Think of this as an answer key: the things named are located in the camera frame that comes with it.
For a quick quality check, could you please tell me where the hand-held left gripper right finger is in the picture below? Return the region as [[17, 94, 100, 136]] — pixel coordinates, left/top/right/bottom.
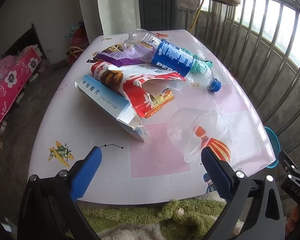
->
[[201, 146, 285, 240]]

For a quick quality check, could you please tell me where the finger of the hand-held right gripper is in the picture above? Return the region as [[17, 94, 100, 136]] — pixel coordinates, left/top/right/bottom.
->
[[279, 147, 300, 179]]

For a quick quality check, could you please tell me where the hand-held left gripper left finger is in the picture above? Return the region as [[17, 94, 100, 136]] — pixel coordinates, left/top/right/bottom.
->
[[17, 145, 103, 240]]

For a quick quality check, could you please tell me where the blue plastic waste basket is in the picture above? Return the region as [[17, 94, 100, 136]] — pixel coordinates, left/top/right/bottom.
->
[[264, 126, 280, 168]]

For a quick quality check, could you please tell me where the clear plastic cup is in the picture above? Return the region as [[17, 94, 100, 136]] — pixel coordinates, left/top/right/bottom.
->
[[167, 108, 232, 163]]

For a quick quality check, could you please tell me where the blue and white medicine box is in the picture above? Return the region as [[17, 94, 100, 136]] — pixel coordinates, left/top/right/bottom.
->
[[74, 74, 150, 142]]

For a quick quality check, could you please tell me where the red and white snack bag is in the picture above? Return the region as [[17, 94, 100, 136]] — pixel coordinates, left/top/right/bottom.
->
[[91, 61, 187, 119]]

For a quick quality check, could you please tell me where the purple snack bag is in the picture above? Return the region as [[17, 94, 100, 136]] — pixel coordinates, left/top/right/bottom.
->
[[87, 44, 155, 68]]

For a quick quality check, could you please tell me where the clear bottle with blue label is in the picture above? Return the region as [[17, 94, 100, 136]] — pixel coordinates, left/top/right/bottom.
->
[[126, 28, 223, 93]]

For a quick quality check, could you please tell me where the green plush garment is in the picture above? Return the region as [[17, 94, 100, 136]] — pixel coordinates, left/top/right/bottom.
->
[[76, 194, 243, 240]]

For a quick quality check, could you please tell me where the pink floral blanket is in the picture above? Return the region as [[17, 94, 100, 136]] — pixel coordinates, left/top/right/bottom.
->
[[0, 50, 42, 140]]

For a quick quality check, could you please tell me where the red cloth bag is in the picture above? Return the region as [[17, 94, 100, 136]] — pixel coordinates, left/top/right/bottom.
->
[[65, 22, 89, 65]]

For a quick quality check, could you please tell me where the white curtain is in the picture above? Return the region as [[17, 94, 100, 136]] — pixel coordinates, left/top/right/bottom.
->
[[77, 0, 142, 44]]

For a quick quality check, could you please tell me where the grey checked hanging cloth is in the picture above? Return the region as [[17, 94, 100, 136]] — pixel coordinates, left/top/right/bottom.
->
[[177, 0, 202, 9]]

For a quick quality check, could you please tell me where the black bed frame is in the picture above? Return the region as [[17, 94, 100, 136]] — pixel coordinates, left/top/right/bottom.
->
[[1, 22, 48, 62]]

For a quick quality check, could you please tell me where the yellow broom handle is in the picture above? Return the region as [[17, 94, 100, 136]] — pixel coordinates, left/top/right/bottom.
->
[[190, 0, 206, 33]]

